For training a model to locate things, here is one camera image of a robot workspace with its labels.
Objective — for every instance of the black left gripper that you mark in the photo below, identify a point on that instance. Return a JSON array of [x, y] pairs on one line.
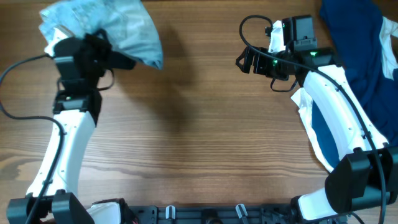
[[91, 43]]

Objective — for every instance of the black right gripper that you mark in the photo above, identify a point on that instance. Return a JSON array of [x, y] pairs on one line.
[[260, 65]]

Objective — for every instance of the light blue denim shorts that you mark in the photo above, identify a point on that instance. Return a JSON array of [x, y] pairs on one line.
[[128, 25]]

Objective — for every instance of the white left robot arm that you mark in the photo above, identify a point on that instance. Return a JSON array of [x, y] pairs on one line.
[[54, 190]]

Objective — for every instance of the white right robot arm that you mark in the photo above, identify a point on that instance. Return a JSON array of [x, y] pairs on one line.
[[366, 173]]

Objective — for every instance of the blue and white shirt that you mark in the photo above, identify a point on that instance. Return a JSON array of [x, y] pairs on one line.
[[362, 37]]

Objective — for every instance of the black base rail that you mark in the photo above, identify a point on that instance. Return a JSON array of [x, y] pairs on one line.
[[263, 214]]

